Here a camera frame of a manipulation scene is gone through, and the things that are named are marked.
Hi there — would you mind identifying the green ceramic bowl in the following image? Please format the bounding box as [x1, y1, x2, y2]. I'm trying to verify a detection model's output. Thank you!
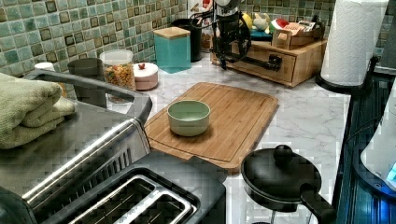
[167, 100, 211, 136]

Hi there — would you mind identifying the white snack box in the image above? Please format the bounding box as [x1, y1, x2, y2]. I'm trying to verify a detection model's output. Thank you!
[188, 0, 213, 52]

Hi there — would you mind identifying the black utensil holder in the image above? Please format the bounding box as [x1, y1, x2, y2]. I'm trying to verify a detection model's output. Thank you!
[172, 19, 202, 63]

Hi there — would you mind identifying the black pan with lid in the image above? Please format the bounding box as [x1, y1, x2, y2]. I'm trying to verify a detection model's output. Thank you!
[240, 145, 336, 224]

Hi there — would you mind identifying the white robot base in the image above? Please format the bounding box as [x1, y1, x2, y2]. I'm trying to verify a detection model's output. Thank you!
[361, 83, 396, 190]

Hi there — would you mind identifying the bamboo cutting board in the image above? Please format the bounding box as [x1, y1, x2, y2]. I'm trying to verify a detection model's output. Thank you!
[145, 82, 278, 175]

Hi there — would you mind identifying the small wooden crate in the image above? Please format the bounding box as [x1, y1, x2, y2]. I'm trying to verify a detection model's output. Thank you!
[272, 23, 325, 49]

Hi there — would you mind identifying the black two-slot toaster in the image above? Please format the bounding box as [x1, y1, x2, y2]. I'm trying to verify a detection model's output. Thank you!
[36, 152, 226, 224]

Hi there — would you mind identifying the white paper towel roll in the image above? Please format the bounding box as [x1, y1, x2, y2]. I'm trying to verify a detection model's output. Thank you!
[321, 0, 389, 87]

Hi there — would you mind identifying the teal plate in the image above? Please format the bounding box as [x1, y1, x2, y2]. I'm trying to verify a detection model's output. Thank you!
[250, 30, 273, 41]

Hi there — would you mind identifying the clear jar of colourful pasta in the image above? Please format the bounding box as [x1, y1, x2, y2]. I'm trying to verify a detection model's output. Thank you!
[99, 49, 136, 91]

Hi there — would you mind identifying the wooden drawer box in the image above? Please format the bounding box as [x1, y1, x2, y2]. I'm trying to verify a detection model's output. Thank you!
[227, 39, 327, 87]

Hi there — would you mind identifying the pink lidded ceramic jar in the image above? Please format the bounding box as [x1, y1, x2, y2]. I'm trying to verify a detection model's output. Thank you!
[134, 63, 159, 91]

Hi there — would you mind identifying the watermelon slice toy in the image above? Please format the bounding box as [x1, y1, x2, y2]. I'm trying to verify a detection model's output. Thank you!
[269, 18, 289, 34]

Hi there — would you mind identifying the black drawer handle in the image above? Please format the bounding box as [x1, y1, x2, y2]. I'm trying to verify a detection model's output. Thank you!
[211, 53, 282, 71]

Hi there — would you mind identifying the stainless steel toaster oven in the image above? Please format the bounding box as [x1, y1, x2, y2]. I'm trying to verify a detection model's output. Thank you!
[1, 70, 152, 224]

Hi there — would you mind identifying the yellow lemon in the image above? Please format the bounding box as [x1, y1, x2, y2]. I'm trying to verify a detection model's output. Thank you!
[242, 13, 253, 30]

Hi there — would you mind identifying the folded green towel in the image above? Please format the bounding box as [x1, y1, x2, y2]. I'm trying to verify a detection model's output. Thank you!
[0, 74, 75, 149]

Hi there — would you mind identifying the black paper towel holder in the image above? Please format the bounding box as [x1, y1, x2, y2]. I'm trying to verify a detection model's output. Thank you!
[315, 56, 380, 95]

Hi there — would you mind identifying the plush toy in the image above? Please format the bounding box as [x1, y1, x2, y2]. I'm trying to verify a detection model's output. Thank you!
[253, 13, 270, 31]

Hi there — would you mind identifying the teal canister with wooden lid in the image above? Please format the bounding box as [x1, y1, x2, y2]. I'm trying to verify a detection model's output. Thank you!
[153, 26, 191, 74]

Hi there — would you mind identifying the dark grey mug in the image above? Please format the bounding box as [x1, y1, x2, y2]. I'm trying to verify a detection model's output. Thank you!
[67, 58, 106, 108]

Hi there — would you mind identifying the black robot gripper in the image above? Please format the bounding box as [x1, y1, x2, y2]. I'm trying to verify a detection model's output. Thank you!
[212, 0, 251, 70]

